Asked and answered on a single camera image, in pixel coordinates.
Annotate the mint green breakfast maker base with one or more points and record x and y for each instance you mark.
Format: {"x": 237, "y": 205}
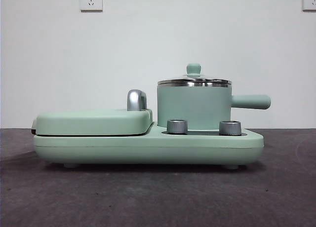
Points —
{"x": 148, "y": 150}

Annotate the silver control knob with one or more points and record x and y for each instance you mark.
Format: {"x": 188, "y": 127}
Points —
{"x": 230, "y": 127}
{"x": 177, "y": 126}

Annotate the glass lid with green knob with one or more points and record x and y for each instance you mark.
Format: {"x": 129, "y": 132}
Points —
{"x": 194, "y": 69}

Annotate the white wall socket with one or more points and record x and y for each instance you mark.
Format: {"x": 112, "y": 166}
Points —
{"x": 91, "y": 1}
{"x": 309, "y": 0}

